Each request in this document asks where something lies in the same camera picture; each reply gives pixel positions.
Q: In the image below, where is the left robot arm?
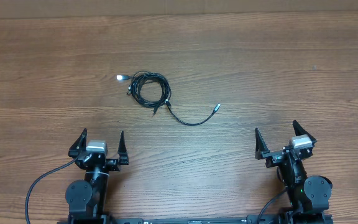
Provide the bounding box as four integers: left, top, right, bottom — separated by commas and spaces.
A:
65, 129, 129, 224

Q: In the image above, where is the black cable silver connector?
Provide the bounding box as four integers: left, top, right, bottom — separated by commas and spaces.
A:
164, 99, 221, 127

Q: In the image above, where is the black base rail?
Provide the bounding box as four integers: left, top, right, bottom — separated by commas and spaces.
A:
113, 214, 281, 224

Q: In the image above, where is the black USB cable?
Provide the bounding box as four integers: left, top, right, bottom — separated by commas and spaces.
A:
116, 71, 172, 116

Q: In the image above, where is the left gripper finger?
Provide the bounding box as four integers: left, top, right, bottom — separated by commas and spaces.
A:
117, 131, 127, 155
69, 128, 88, 152

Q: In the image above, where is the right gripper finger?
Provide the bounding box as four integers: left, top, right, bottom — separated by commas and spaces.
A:
292, 120, 316, 142
255, 128, 270, 153

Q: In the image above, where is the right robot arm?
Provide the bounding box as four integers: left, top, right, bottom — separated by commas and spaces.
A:
255, 120, 333, 223

